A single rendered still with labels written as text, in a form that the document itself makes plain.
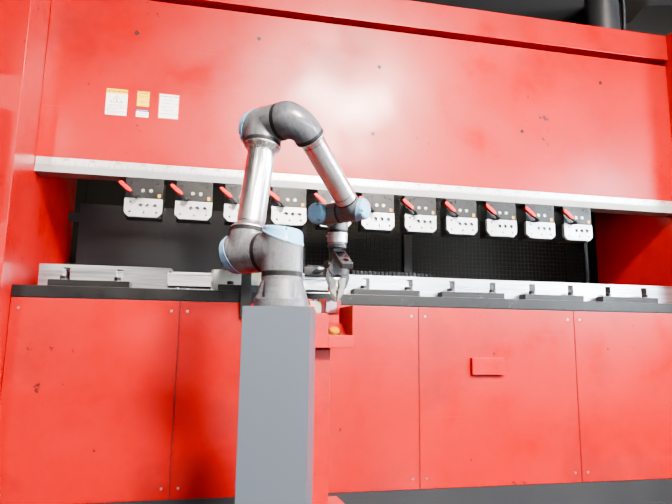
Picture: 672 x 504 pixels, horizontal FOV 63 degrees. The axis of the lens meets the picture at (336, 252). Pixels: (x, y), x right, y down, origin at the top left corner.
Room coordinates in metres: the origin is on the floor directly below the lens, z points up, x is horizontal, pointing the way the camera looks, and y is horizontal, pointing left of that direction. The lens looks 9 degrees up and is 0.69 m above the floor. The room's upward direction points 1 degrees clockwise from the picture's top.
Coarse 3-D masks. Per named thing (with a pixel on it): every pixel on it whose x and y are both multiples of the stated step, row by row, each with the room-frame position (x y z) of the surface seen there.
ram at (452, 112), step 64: (64, 0) 2.15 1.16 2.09; (128, 0) 2.20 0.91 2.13; (64, 64) 2.15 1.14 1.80; (128, 64) 2.20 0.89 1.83; (192, 64) 2.25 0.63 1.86; (256, 64) 2.31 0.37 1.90; (320, 64) 2.37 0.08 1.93; (384, 64) 2.43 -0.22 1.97; (448, 64) 2.49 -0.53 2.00; (512, 64) 2.56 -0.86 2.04; (576, 64) 2.63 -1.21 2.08; (640, 64) 2.70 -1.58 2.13; (64, 128) 2.16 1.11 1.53; (128, 128) 2.21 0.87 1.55; (192, 128) 2.26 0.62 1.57; (384, 128) 2.43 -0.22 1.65; (448, 128) 2.49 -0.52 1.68; (512, 128) 2.55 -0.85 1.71; (576, 128) 2.62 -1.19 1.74; (640, 128) 2.70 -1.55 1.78; (384, 192) 2.43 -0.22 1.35; (448, 192) 2.49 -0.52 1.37; (576, 192) 2.62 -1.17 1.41; (640, 192) 2.69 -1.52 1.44
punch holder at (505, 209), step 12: (480, 204) 2.58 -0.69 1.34; (492, 204) 2.53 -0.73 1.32; (504, 204) 2.54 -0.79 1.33; (480, 216) 2.58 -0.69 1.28; (492, 216) 2.53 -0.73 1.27; (504, 216) 2.54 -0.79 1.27; (480, 228) 2.60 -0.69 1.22; (492, 228) 2.52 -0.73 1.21; (504, 228) 2.54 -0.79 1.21; (516, 228) 2.55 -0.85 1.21
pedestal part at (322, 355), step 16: (320, 352) 2.01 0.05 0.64; (320, 368) 2.01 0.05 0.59; (320, 384) 2.01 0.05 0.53; (320, 400) 2.01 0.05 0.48; (320, 416) 2.01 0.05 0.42; (320, 432) 2.01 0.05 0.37; (320, 448) 2.01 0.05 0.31; (320, 464) 2.01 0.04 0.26; (320, 480) 2.01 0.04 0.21; (320, 496) 2.01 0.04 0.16
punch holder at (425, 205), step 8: (400, 200) 2.50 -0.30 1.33; (408, 200) 2.45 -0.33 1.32; (416, 200) 2.45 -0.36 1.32; (424, 200) 2.46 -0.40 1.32; (432, 200) 2.47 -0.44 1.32; (400, 208) 2.50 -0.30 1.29; (408, 208) 2.45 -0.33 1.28; (416, 208) 2.45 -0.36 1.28; (424, 208) 2.46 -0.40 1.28; (432, 208) 2.47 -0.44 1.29; (400, 216) 2.51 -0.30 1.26; (408, 216) 2.44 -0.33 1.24; (416, 216) 2.45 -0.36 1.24; (424, 216) 2.46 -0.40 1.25; (432, 216) 2.47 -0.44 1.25; (400, 224) 2.52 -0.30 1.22; (408, 224) 2.44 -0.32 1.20; (416, 224) 2.45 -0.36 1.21; (424, 224) 2.46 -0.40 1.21; (432, 224) 2.47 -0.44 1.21; (400, 232) 2.52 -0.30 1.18; (408, 232) 2.48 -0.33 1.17; (416, 232) 2.47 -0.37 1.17; (424, 232) 2.47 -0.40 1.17; (432, 232) 2.47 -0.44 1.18
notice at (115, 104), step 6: (108, 90) 2.19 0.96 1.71; (114, 90) 2.19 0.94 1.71; (120, 90) 2.20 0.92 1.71; (126, 90) 2.20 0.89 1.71; (108, 96) 2.19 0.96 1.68; (114, 96) 2.19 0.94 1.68; (120, 96) 2.20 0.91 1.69; (126, 96) 2.20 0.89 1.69; (108, 102) 2.19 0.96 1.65; (114, 102) 2.19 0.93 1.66; (120, 102) 2.20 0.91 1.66; (126, 102) 2.20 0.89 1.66; (108, 108) 2.19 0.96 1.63; (114, 108) 2.19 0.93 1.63; (120, 108) 2.20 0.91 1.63; (126, 108) 2.20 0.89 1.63; (114, 114) 2.19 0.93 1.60; (120, 114) 2.20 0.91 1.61
